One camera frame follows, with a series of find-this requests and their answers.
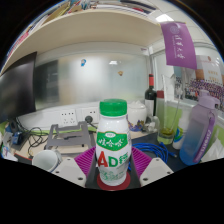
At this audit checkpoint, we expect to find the black power cable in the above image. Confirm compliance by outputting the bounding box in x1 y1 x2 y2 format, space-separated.
25 125 52 158

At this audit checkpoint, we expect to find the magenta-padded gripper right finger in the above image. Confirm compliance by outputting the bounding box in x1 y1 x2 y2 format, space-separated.
128 146 174 188

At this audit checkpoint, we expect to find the black computer monitor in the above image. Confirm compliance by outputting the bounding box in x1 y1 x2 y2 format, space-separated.
0 51 38 124

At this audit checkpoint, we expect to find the black desk mat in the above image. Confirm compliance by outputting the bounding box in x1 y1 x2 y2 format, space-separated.
14 131 192 174

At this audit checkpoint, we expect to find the dark wine bottle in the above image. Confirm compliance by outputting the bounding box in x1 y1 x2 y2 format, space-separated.
144 73 158 118

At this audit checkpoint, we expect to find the white drink bottle green cap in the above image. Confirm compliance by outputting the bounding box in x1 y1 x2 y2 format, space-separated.
95 98 133 187

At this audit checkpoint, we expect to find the purple hanging banner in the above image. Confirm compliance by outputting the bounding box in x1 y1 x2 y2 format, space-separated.
160 21 198 70

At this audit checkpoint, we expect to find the white crumpled tissue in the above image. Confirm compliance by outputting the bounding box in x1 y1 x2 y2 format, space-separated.
202 138 224 163

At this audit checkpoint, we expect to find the group photo poster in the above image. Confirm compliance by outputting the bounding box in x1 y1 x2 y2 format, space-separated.
173 54 224 112

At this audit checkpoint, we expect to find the white wall power outlet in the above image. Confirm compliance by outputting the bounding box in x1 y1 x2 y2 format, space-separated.
81 107 100 124
59 109 78 126

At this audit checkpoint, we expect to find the small blue box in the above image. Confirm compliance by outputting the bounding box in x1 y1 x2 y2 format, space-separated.
11 131 24 146

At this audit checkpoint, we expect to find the wall shelf with books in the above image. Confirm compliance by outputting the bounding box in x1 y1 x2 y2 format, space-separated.
1 0 162 76

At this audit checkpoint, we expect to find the flat round red coaster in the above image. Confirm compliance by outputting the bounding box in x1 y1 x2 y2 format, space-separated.
96 171 132 192

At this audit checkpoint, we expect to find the black white checkered mug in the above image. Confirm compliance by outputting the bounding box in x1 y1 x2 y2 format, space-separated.
32 149 63 173

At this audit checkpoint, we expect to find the tall drinking glass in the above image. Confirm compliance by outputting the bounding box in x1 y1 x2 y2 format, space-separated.
156 96 178 145

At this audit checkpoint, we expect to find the large purple water bottle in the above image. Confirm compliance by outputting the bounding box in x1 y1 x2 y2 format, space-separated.
179 89 221 167

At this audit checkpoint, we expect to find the coiled blue cable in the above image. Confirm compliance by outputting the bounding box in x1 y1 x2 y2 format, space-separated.
132 142 178 165

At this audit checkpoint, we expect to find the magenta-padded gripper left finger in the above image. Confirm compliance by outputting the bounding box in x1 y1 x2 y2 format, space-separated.
52 147 99 189

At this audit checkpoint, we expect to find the white plastic bottle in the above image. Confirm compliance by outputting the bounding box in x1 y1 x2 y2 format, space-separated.
172 114 191 150

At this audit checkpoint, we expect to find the grey metal laptop stand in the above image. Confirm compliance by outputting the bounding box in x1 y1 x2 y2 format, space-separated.
44 121 96 151

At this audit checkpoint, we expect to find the white ceramic jar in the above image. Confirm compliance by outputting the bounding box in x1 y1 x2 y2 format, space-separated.
127 100 148 127

